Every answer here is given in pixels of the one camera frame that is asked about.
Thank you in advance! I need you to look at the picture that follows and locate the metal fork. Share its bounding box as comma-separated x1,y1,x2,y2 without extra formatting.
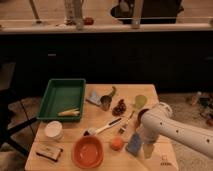
118,111,135,134

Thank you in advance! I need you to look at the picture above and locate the orange red bowl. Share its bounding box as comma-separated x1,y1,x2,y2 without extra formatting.
71,136,104,169

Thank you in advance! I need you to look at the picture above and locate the yellow corn cob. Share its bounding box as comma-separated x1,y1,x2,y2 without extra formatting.
58,109,80,116

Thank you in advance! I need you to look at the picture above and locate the steel measuring cup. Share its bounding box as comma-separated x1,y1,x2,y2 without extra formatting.
100,95,112,111

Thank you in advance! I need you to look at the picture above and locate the light green cup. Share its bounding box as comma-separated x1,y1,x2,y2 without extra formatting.
134,95,147,109

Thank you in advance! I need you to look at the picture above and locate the white round container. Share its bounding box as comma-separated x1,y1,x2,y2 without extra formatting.
44,121,63,140

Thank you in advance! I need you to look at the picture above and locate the red object on counter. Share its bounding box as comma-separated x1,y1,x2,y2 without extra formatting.
83,17,94,25

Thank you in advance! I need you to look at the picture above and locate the blue sponge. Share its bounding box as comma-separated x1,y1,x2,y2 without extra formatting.
126,133,142,156

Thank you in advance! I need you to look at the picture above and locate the orange ball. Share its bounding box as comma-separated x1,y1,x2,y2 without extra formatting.
110,136,124,151

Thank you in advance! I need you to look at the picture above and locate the white handled brush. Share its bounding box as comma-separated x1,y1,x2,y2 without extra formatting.
83,118,122,136

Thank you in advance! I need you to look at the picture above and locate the dark maroon bowl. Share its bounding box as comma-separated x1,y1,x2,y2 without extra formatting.
137,109,149,125

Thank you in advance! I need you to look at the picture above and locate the green chili pepper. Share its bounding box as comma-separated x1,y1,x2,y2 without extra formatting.
108,86,117,98

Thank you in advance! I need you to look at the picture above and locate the wooden block eraser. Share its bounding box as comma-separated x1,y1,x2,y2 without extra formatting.
35,144,63,162

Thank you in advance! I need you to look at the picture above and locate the green plastic tray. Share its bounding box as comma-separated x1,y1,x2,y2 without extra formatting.
37,79,86,122

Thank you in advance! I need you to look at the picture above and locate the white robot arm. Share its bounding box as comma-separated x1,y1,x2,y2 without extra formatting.
139,102,213,159

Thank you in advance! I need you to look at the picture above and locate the bunch of dark grapes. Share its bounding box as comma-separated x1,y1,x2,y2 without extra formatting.
112,99,126,116

